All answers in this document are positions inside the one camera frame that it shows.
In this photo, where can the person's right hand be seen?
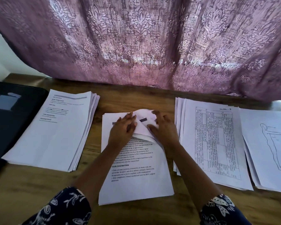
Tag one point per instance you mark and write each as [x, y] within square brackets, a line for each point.
[165, 131]

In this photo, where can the person's left hand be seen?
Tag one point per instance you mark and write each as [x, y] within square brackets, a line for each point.
[121, 133]

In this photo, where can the stack with dark header bar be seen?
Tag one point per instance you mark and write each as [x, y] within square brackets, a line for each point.
[136, 175]

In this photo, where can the table-print paper pile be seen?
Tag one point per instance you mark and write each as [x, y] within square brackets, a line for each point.
[215, 143]

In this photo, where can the stack of printed papers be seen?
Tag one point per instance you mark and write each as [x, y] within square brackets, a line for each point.
[51, 128]

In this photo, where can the black folder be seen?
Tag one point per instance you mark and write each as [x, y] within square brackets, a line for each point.
[11, 124]

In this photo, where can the person's left forearm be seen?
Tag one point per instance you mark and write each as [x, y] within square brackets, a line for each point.
[96, 173]

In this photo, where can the person's right forearm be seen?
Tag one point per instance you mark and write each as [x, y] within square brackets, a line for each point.
[196, 178]

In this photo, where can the pink patterned curtain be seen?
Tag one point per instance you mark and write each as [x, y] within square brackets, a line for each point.
[145, 44]

